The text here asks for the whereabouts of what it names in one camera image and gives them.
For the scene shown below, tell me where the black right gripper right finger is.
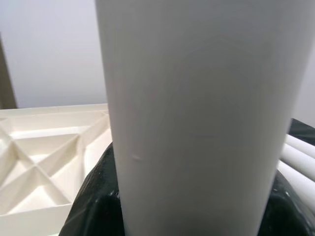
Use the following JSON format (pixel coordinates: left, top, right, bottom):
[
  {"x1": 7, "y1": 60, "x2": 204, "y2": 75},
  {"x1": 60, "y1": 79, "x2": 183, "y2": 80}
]
[{"x1": 264, "y1": 169, "x2": 315, "y2": 236}]

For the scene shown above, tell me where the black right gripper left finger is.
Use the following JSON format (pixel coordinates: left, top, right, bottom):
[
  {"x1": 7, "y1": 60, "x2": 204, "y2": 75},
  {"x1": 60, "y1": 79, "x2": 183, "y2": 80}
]
[{"x1": 70, "y1": 142, "x2": 128, "y2": 236}]

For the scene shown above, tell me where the white plastic table top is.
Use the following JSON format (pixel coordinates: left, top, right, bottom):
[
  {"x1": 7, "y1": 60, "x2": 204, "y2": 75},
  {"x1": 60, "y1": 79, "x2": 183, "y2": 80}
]
[{"x1": 0, "y1": 103, "x2": 114, "y2": 236}]

